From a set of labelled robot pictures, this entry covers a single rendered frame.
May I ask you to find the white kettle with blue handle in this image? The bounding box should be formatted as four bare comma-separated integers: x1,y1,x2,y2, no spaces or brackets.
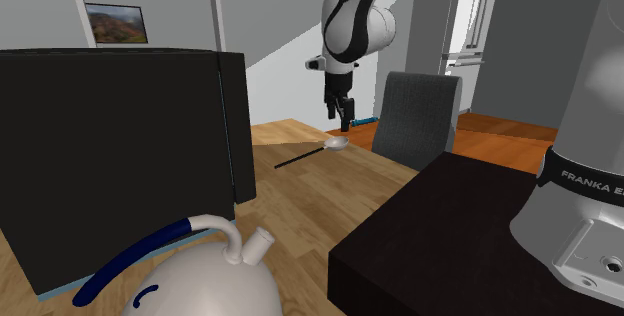
71,213,285,316

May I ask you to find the silver ladle with black handle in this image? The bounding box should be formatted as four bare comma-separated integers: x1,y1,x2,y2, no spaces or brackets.
273,135,351,170

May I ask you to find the grey refrigerator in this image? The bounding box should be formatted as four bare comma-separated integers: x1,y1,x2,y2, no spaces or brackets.
403,0,502,114

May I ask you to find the grey chair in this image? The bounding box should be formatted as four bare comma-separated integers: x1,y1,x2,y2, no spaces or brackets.
371,71,464,173

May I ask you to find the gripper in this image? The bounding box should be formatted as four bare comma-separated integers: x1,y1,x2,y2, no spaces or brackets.
323,72,356,133

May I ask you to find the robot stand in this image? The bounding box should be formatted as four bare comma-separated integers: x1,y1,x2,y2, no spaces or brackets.
326,151,624,316

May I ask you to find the framed landscape wall picture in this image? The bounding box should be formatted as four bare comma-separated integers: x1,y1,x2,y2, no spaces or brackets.
84,2,150,46

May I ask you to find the large black box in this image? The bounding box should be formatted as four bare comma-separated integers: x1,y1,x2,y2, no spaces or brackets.
0,47,258,303

